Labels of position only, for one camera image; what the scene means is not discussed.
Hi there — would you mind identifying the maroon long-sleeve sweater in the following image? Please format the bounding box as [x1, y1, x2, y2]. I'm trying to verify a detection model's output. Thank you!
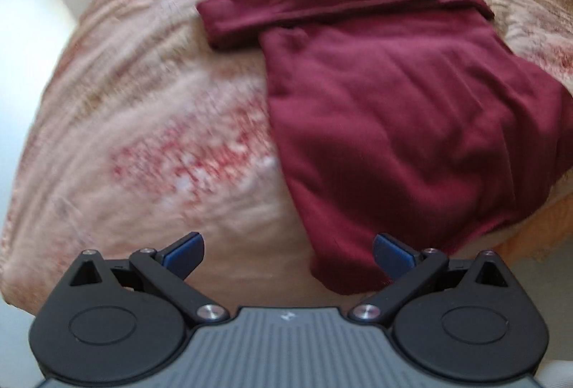
[197, 0, 573, 296]

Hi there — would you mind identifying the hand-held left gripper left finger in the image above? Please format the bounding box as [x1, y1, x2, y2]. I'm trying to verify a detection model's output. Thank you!
[67, 231, 230, 324]

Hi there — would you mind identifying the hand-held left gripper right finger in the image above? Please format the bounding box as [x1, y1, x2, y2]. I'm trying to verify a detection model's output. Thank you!
[349, 233, 515, 323]

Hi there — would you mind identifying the floral beige quilt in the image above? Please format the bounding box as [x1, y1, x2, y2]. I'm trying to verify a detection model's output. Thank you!
[0, 0, 573, 313]

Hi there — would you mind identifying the orange striped bed sheet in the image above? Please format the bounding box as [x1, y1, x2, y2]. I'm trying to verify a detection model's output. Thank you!
[486, 191, 573, 265]

